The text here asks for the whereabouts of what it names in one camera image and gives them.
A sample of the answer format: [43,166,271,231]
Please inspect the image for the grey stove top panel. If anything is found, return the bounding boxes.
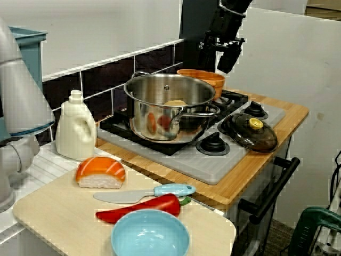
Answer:
[97,93,286,185]

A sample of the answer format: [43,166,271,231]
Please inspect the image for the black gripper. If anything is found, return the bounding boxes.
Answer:
[198,7,246,74]

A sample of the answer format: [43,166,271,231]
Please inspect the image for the red toy pepper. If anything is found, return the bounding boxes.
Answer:
[95,193,192,224]

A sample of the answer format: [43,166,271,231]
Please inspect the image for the stainless steel pot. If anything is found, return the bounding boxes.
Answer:
[123,71,221,145]

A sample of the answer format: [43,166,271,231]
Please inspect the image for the orange toy pot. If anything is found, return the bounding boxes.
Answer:
[177,68,226,101]

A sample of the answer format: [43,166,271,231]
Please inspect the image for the toy knife blue handle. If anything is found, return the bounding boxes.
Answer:
[92,183,197,205]

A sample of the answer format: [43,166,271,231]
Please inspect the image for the brown glass lid yellow knob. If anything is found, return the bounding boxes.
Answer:
[220,113,279,154]

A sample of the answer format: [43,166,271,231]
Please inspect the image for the black burner grate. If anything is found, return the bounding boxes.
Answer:
[100,106,203,157]
[210,89,250,121]

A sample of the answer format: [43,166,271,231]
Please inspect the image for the white sink counter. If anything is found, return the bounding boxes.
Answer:
[0,141,123,256]

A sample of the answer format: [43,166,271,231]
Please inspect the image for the teal toy cabinet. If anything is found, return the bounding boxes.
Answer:
[0,26,48,142]

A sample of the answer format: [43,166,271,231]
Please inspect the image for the light blue bowl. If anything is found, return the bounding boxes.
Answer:
[110,209,190,256]

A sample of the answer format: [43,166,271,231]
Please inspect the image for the dark grey side panel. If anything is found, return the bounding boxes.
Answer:
[178,0,222,73]

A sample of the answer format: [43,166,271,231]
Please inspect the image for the grey toy faucet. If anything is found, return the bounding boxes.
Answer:
[0,18,56,213]

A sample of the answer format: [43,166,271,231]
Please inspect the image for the pale wooden cutting board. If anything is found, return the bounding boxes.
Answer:
[12,164,237,256]

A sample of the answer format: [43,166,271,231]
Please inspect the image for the white bottle top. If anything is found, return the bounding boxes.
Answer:
[55,90,97,162]

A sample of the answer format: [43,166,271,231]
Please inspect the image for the black oven door handle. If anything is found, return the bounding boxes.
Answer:
[238,156,301,225]

